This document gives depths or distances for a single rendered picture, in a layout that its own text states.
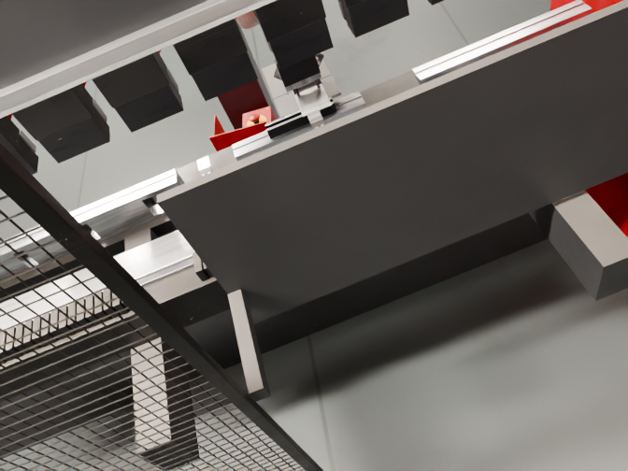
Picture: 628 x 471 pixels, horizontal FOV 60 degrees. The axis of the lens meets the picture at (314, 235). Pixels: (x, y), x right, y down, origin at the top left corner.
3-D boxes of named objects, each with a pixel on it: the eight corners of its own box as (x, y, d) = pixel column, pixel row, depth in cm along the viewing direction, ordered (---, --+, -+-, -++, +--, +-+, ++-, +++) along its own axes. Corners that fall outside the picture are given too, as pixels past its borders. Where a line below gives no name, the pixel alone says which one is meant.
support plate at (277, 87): (316, 48, 168) (315, 45, 167) (341, 94, 151) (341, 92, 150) (263, 71, 169) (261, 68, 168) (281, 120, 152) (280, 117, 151)
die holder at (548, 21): (576, 28, 158) (579, -2, 151) (588, 38, 154) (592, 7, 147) (416, 95, 160) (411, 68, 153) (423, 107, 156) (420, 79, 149)
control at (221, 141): (281, 130, 201) (264, 92, 188) (283, 160, 191) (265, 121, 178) (231, 144, 205) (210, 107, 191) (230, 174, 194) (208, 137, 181)
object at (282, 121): (334, 105, 152) (331, 96, 150) (336, 111, 150) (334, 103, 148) (267, 133, 153) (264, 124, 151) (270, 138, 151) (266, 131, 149)
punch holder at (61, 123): (110, 121, 141) (72, 68, 128) (111, 141, 135) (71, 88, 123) (58, 143, 141) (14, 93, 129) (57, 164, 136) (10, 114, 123)
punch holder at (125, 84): (181, 91, 140) (149, 35, 128) (185, 109, 135) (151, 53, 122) (128, 113, 141) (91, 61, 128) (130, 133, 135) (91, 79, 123)
